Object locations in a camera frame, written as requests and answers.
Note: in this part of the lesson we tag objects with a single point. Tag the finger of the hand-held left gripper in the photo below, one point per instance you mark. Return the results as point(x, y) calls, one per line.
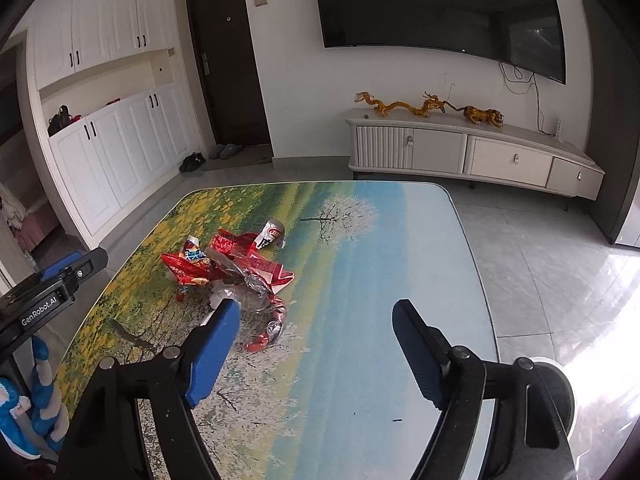
point(90, 265)
point(52, 270)

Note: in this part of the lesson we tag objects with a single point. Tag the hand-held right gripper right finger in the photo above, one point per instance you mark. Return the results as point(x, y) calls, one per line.
point(420, 355)

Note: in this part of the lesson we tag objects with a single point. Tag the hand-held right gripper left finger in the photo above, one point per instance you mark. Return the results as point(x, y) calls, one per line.
point(215, 355)

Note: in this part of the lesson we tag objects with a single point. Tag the clear plastic bag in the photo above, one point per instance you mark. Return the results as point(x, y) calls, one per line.
point(216, 301)

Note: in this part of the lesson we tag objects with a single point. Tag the small red snack bag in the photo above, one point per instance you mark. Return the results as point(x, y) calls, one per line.
point(270, 327)

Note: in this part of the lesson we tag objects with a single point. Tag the silver foil wrapper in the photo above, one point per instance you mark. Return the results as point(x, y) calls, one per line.
point(250, 287)

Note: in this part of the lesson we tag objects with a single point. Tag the pile of red snack wrappers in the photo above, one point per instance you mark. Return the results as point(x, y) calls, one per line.
point(260, 265)

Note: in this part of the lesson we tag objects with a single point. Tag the crushed drink can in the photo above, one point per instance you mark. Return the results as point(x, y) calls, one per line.
point(271, 234)

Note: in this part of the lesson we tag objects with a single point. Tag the person's left hand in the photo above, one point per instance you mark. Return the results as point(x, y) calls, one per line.
point(45, 410)

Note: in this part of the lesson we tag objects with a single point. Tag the pink bedding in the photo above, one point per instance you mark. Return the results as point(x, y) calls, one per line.
point(35, 225)

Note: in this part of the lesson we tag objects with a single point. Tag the black shoe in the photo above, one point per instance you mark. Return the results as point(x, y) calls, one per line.
point(198, 160)
point(187, 164)

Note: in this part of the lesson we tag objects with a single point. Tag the black bag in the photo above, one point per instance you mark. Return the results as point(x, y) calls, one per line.
point(60, 121)

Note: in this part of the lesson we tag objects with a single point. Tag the grey slipper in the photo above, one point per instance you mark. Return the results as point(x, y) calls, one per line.
point(231, 150)
point(216, 151)

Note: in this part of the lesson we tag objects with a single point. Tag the white television cabinet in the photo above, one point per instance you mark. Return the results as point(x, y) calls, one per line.
point(500, 155)

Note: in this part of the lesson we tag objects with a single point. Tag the dark brown door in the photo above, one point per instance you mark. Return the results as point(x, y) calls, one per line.
point(230, 65)

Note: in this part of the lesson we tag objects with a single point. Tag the golden tiger figurine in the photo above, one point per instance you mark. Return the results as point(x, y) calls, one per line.
point(480, 116)

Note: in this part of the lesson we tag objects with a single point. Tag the golden dragon figurine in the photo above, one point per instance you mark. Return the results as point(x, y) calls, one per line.
point(395, 106)

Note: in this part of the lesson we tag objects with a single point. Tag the white power strip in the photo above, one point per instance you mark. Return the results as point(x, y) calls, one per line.
point(558, 127)

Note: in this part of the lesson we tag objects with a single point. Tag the grey refrigerator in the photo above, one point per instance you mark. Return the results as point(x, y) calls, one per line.
point(607, 125)

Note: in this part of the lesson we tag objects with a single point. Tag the white wall cabinet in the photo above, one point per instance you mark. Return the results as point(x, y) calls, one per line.
point(110, 160)

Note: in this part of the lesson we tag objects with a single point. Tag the black wall television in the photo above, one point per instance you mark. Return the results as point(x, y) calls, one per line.
point(435, 5)

